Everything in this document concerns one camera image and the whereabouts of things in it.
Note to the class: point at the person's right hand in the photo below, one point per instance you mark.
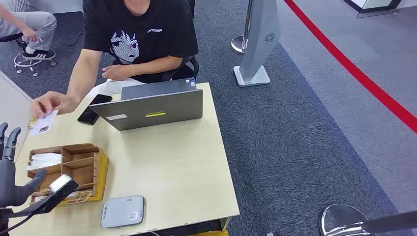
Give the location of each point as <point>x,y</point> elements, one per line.
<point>55,101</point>

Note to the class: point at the chrome base stool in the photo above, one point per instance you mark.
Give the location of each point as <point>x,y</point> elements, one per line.
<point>27,63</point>

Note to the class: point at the left wrist camera pale box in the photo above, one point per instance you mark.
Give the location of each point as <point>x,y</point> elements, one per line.
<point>60,182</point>

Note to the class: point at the display platform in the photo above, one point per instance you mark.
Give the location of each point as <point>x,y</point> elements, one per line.
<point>374,5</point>

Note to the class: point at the person's left hand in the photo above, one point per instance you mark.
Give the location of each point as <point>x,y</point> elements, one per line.
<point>115,72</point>

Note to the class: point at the person's right forearm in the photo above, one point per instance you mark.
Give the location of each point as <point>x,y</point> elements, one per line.
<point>83,75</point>

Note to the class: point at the person's hand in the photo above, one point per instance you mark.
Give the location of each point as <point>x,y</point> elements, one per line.
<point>31,35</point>

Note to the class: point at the white side cabinet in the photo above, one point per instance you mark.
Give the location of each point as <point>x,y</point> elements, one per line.
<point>11,107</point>

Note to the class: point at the white ID card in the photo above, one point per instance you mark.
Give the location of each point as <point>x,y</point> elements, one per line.
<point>44,123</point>

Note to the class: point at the white cards stack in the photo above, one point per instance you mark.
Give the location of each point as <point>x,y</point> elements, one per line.
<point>44,161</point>

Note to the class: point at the chrome stanchion post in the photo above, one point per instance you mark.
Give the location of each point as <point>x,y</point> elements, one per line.
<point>239,44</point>

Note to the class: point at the yellow box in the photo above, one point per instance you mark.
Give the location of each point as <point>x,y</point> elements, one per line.
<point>210,233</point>

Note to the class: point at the red barrier belt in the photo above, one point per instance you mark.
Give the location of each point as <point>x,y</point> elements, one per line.
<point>345,63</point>

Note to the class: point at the gold patterned card packet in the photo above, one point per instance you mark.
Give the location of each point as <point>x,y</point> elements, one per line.
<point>32,123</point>

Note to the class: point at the person's left forearm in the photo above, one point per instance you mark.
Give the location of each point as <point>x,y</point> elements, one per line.
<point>153,65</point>

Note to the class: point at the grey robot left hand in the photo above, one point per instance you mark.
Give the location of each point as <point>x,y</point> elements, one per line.
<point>7,182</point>

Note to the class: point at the black smartphone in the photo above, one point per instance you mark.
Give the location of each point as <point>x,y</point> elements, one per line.
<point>92,112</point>

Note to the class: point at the grey card reader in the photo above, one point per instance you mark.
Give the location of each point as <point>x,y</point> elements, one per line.
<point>122,211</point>

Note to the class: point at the grey kiosk stand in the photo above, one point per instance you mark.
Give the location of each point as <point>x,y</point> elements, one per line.
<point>260,39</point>

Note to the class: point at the person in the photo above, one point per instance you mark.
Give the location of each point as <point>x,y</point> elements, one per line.
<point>35,22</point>
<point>146,45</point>

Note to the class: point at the black office chair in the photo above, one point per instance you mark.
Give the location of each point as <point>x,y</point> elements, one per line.
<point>189,70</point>

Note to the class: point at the patterned room key cards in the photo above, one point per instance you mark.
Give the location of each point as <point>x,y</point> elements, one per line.
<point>76,196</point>

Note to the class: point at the grey laptop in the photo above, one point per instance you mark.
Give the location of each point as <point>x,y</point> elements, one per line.
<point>153,109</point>

